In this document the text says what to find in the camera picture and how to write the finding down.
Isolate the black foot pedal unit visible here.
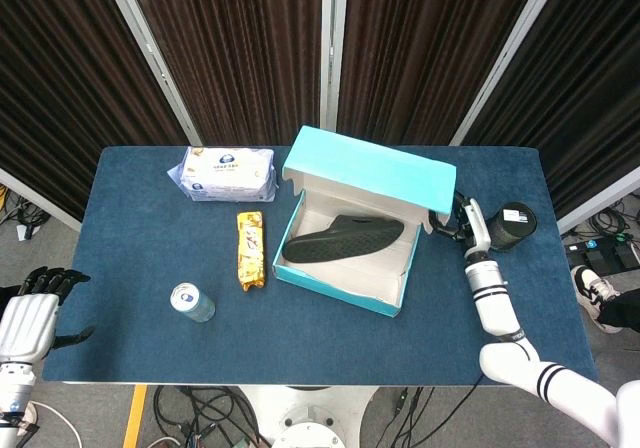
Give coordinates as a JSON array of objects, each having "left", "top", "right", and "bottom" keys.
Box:
[{"left": 564, "top": 240, "right": 639, "bottom": 277}]

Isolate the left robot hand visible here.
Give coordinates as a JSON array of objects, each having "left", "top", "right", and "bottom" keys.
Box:
[{"left": 0, "top": 266, "right": 96, "bottom": 364}]

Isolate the black mesh cup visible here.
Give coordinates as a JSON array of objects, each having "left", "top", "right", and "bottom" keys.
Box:
[{"left": 487, "top": 201, "right": 539, "bottom": 253}]

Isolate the black cable bundle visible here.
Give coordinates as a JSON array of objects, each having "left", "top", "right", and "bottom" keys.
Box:
[
  {"left": 0, "top": 187, "right": 51, "bottom": 242},
  {"left": 152, "top": 385, "right": 261, "bottom": 448},
  {"left": 589, "top": 202, "right": 640, "bottom": 244}
]

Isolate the black shoe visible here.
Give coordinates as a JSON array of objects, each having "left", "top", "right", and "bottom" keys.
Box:
[{"left": 282, "top": 213, "right": 405, "bottom": 264}]

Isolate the brown corrugated partition panel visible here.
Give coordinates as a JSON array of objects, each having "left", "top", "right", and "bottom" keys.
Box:
[
  {"left": 124, "top": 0, "right": 326, "bottom": 147},
  {"left": 0, "top": 0, "right": 186, "bottom": 219},
  {"left": 337, "top": 0, "right": 546, "bottom": 147},
  {"left": 462, "top": 0, "right": 640, "bottom": 219}
]

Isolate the white tissue pack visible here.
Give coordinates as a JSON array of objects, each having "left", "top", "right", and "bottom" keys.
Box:
[{"left": 166, "top": 146, "right": 279, "bottom": 204}]

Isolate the blue tablecloth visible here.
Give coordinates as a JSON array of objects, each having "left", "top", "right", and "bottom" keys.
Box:
[{"left": 42, "top": 145, "right": 599, "bottom": 387}]

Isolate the white partition base rail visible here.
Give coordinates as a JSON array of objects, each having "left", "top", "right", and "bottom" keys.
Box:
[
  {"left": 0, "top": 167, "right": 84, "bottom": 232},
  {"left": 557, "top": 165, "right": 640, "bottom": 234}
]

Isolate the yellow floor tape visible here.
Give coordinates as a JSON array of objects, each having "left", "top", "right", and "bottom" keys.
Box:
[{"left": 122, "top": 385, "right": 150, "bottom": 448}]

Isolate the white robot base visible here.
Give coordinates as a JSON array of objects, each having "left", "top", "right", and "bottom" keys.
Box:
[{"left": 234, "top": 385, "right": 381, "bottom": 448}]

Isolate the white partition post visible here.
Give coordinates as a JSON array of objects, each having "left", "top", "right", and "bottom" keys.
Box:
[
  {"left": 319, "top": 0, "right": 350, "bottom": 133},
  {"left": 98, "top": 0, "right": 203, "bottom": 145},
  {"left": 448, "top": 0, "right": 571, "bottom": 147}
]

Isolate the black trouser leg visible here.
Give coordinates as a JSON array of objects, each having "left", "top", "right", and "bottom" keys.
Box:
[{"left": 597, "top": 290, "right": 640, "bottom": 334}]

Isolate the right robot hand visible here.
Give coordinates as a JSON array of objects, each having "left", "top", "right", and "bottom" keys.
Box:
[{"left": 428, "top": 192, "right": 494, "bottom": 262}]

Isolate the white cable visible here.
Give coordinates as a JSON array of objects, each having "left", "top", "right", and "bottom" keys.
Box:
[{"left": 29, "top": 402, "right": 81, "bottom": 448}]

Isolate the white and black sneaker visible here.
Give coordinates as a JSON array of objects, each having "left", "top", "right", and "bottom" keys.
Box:
[{"left": 571, "top": 265, "right": 621, "bottom": 322}]

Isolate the yellow snack pack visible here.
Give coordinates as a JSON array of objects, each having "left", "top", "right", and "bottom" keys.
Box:
[{"left": 235, "top": 211, "right": 269, "bottom": 293}]

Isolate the light blue drink can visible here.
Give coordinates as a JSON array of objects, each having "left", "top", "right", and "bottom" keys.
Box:
[{"left": 169, "top": 282, "right": 217, "bottom": 324}]

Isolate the light blue shoe box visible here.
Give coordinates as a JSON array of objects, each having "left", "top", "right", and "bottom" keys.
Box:
[{"left": 271, "top": 125, "right": 459, "bottom": 318}]

